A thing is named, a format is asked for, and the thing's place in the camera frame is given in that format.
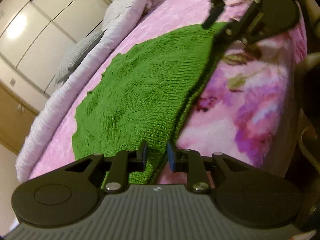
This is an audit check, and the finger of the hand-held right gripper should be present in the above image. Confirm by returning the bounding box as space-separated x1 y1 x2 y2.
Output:
223 0 267 46
201 0 227 30

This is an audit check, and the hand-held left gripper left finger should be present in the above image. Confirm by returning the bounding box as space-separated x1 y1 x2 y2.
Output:
64 140 148 195

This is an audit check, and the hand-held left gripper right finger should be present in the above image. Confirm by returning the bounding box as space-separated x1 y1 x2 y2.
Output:
167 140 253 195

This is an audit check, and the green knitted sweater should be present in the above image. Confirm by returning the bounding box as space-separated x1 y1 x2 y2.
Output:
71 21 232 185

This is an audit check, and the pink floral blanket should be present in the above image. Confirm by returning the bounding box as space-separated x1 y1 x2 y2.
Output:
15 0 308 188

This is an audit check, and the pale ribbed duvet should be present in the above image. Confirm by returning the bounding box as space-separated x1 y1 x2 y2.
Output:
15 0 182 183

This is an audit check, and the grey pillow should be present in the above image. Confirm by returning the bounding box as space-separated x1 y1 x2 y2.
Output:
54 29 107 83

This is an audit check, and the wooden cabinet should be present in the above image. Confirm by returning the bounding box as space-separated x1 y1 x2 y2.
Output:
0 82 41 155

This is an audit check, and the white wardrobe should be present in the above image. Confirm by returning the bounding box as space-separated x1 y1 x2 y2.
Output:
0 0 112 99

